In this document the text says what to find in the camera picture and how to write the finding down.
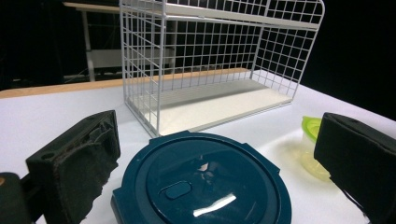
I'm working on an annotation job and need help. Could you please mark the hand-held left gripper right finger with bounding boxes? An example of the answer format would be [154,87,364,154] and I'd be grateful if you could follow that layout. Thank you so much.
[313,112,396,224]

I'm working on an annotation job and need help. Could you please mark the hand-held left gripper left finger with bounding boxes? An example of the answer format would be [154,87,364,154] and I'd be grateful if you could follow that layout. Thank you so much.
[25,109,121,224]

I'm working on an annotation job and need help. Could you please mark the teal round lidded container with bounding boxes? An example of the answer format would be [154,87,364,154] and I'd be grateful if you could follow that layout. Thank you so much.
[110,130,293,224]

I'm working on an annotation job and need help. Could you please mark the white wire shelf rack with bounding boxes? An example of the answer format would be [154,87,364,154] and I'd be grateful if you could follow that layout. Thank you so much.
[119,0,326,138]

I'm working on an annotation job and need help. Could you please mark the small green lidded container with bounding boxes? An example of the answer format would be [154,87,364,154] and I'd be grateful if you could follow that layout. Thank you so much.
[300,115,332,182]

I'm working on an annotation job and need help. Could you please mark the white table mat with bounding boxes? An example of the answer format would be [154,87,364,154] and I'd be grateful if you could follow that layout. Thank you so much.
[0,69,396,224]

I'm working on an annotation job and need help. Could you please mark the white metal desk frame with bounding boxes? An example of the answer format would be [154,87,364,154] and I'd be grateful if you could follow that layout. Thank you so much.
[62,1,176,82]

